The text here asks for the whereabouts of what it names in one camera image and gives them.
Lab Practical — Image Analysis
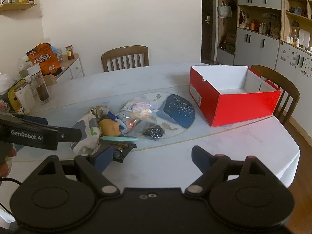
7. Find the wall cabinet shelving unit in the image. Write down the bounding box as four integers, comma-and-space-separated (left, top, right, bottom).
214, 0, 312, 103

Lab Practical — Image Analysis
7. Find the white patterned plastic bag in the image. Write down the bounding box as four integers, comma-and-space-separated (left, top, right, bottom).
70, 113, 102, 154

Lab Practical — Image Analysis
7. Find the white side cabinet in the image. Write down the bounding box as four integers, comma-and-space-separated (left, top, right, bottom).
43, 53, 85, 86

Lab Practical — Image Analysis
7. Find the person's left hand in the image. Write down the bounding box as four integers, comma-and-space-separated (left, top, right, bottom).
0, 144, 17, 177

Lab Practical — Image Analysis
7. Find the red lidded sauce jar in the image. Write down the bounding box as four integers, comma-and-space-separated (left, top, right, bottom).
65, 45, 74, 60

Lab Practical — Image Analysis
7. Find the wooden chair at far side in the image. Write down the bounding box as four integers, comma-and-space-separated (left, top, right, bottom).
101, 45, 149, 72

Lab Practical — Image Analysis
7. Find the white sausage snack pouch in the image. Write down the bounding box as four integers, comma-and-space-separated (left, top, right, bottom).
116, 112, 142, 136

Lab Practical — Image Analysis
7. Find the pink white snack packet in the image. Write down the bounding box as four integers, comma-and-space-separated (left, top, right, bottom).
122, 101, 153, 119

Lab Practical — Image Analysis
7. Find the wooden chair beside box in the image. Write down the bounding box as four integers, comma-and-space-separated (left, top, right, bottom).
251, 65, 300, 126

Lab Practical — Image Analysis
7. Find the orange snack bag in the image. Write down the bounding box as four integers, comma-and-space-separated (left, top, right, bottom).
26, 43, 62, 76

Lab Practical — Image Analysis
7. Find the red cardboard box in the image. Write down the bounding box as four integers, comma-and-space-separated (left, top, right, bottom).
189, 66, 281, 127

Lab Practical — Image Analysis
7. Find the glass bottle with dark liquid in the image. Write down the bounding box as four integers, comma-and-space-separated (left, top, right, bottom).
27, 64, 51, 104

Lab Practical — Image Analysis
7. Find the brown door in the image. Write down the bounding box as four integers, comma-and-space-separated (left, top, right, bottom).
201, 0, 217, 64

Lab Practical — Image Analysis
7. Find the black gold snack packet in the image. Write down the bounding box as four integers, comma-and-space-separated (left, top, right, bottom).
111, 142, 137, 163

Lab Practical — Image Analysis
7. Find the blue white carton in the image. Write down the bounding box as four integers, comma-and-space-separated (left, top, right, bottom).
106, 111, 127, 128

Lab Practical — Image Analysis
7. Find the silver foil bag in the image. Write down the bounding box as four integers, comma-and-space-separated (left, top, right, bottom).
90, 105, 109, 122

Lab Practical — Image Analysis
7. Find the teal stick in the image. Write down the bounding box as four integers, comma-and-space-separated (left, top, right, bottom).
100, 136, 139, 142

